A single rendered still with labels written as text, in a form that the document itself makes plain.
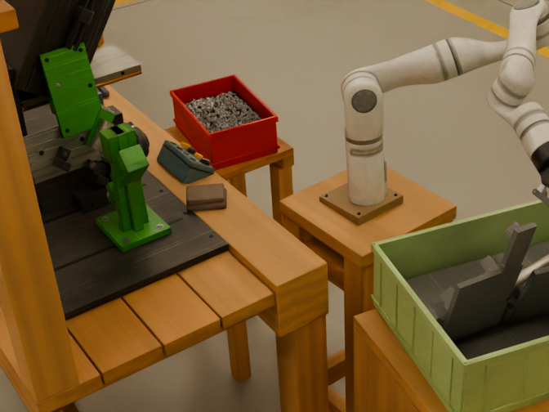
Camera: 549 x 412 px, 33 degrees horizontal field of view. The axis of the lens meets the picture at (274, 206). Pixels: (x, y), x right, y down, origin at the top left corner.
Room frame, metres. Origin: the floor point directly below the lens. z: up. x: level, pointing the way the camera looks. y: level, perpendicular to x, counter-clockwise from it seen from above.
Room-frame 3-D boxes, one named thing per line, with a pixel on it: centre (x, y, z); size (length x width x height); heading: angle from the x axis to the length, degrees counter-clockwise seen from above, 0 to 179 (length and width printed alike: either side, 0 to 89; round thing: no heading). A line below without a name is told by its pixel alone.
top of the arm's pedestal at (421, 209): (1.98, -0.23, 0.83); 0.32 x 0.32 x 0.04; 36
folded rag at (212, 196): (1.95, 0.17, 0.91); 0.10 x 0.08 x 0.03; 90
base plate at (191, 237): (2.13, 0.58, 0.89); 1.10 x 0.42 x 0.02; 32
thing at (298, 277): (2.27, 0.34, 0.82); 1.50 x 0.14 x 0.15; 32
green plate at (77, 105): (2.10, 0.49, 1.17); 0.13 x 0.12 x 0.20; 32
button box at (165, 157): (2.12, 0.23, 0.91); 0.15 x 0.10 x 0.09; 32
